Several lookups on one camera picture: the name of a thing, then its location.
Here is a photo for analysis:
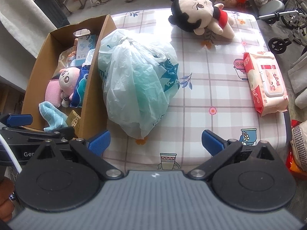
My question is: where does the gold foil pack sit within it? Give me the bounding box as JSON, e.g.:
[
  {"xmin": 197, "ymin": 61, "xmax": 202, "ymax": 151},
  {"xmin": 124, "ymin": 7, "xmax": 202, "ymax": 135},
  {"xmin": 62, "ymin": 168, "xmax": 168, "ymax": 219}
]
[{"xmin": 66, "ymin": 110, "xmax": 81, "ymax": 136}]

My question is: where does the teal checked cloth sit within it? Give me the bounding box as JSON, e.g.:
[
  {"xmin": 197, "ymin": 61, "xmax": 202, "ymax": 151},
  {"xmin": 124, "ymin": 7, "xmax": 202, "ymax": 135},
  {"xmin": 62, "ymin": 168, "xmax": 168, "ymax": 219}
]
[{"xmin": 39, "ymin": 101, "xmax": 68, "ymax": 132}]

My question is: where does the blue tissue pack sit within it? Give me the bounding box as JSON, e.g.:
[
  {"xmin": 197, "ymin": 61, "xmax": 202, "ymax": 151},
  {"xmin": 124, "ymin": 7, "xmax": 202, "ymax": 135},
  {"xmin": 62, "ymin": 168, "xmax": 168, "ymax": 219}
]
[{"xmin": 70, "ymin": 65, "xmax": 90, "ymax": 108}]

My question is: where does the pink knitted sponge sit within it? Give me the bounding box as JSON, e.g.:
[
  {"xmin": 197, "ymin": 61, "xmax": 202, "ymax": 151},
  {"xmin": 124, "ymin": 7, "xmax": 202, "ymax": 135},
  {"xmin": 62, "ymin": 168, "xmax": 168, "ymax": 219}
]
[{"xmin": 45, "ymin": 80, "xmax": 62, "ymax": 108}]

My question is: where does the pink plush toy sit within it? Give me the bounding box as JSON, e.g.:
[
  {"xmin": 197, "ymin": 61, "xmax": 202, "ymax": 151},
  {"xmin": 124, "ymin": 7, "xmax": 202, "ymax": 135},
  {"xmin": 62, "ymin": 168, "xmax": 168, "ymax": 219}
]
[{"xmin": 58, "ymin": 67, "xmax": 80, "ymax": 108}]

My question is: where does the blue bandage box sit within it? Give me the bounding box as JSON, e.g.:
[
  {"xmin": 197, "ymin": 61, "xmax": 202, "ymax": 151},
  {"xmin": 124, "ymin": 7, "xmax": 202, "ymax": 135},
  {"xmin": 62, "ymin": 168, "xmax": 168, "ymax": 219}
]
[{"xmin": 76, "ymin": 35, "xmax": 97, "ymax": 65}]

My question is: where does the strawberry yogurt cup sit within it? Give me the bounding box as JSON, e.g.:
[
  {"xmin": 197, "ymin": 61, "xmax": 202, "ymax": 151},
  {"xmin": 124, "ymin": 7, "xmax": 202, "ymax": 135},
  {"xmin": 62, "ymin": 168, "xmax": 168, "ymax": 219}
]
[{"xmin": 82, "ymin": 48, "xmax": 95, "ymax": 67}]

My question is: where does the cotton swab bag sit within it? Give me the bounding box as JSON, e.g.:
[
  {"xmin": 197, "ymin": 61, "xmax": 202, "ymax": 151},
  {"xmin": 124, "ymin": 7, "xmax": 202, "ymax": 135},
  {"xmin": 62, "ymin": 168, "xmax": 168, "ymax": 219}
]
[{"xmin": 57, "ymin": 47, "xmax": 77, "ymax": 69}]

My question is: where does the person's hand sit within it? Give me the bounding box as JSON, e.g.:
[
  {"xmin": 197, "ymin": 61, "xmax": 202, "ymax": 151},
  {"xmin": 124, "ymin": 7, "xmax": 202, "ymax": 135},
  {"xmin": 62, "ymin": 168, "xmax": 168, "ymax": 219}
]
[{"xmin": 0, "ymin": 177, "xmax": 15, "ymax": 222}]

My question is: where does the brown cardboard box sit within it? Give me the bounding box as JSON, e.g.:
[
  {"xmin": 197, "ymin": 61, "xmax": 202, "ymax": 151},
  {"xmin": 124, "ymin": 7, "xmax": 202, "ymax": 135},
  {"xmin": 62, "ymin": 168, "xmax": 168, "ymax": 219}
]
[{"xmin": 22, "ymin": 15, "xmax": 116, "ymax": 139}]

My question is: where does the checked floral tablecloth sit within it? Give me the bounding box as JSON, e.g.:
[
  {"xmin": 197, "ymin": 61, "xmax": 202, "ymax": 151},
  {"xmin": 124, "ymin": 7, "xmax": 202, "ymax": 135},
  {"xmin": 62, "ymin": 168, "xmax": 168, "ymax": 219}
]
[{"xmin": 103, "ymin": 8, "xmax": 289, "ymax": 171}]

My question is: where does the white teal plastic bag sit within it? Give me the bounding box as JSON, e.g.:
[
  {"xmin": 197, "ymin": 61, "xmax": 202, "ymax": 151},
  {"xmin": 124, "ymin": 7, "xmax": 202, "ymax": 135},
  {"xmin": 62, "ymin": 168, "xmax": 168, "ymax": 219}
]
[{"xmin": 98, "ymin": 29, "xmax": 180, "ymax": 139}]

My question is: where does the pink wet wipes pack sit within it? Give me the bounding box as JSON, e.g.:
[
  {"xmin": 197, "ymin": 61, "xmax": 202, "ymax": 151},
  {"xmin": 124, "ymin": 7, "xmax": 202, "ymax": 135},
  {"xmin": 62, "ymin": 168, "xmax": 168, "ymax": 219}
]
[{"xmin": 243, "ymin": 51, "xmax": 288, "ymax": 116}]

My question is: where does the white curtain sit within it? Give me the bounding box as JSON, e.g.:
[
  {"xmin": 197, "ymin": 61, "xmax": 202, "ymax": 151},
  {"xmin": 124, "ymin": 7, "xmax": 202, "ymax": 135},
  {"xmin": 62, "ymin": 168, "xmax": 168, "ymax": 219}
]
[{"xmin": 1, "ymin": 0, "xmax": 56, "ymax": 58}]

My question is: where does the black haired plush doll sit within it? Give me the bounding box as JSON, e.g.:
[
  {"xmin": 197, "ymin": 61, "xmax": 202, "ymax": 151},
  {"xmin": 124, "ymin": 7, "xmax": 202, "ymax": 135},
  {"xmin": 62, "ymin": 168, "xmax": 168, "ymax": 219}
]
[{"xmin": 169, "ymin": 0, "xmax": 235, "ymax": 39}]

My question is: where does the wheelchair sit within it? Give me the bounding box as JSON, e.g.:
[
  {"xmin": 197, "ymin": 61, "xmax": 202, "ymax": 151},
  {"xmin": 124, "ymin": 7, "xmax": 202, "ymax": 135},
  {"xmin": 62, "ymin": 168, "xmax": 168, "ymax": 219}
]
[{"xmin": 257, "ymin": 0, "xmax": 306, "ymax": 55}]

